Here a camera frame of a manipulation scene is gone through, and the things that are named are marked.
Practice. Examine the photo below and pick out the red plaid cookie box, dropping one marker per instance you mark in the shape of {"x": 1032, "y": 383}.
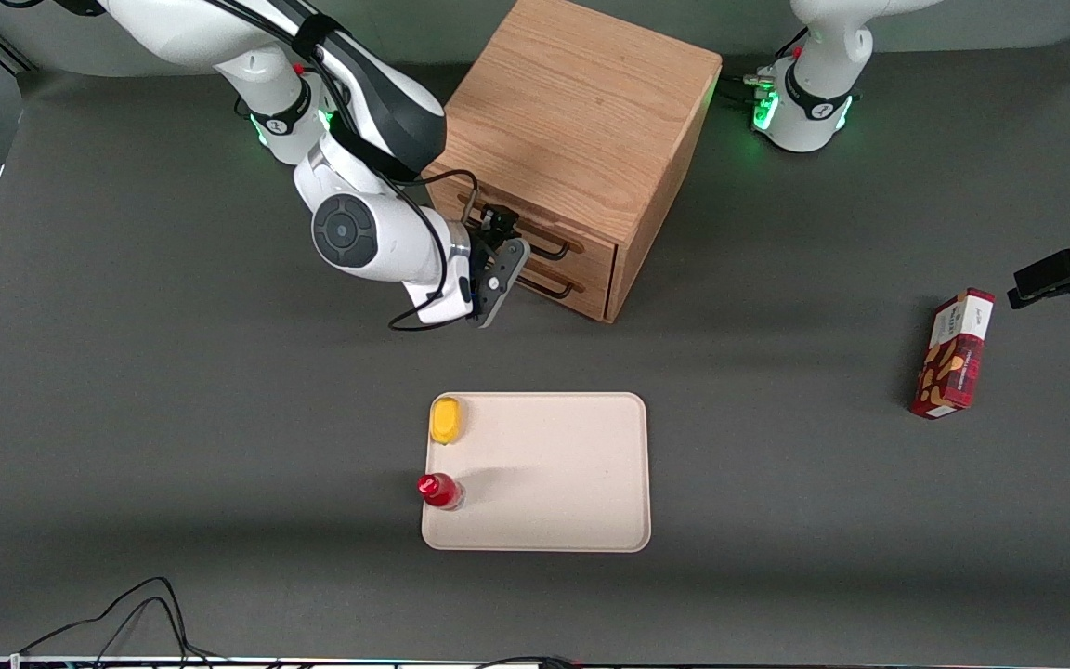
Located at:
{"x": 953, "y": 358}

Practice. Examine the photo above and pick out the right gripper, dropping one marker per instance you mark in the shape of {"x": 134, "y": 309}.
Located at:
{"x": 488, "y": 236}

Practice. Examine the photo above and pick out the wooden drawer cabinet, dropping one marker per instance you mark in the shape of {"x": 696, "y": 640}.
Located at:
{"x": 572, "y": 111}

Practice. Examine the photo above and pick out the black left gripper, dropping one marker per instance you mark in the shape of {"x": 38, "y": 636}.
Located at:
{"x": 1058, "y": 272}

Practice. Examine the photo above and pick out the red bottle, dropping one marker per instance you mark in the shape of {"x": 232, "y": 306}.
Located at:
{"x": 440, "y": 491}

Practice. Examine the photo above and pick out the beige plastic tray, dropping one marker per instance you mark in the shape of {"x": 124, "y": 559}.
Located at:
{"x": 554, "y": 474}

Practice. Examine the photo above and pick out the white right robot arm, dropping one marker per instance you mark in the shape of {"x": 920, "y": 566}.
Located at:
{"x": 377, "y": 102}

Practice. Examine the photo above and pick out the yellow toy lemon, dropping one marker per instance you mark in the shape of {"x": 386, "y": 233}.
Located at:
{"x": 446, "y": 421}

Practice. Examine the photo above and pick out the wooden drawer kept shut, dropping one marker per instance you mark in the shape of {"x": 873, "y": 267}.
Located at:
{"x": 596, "y": 299}

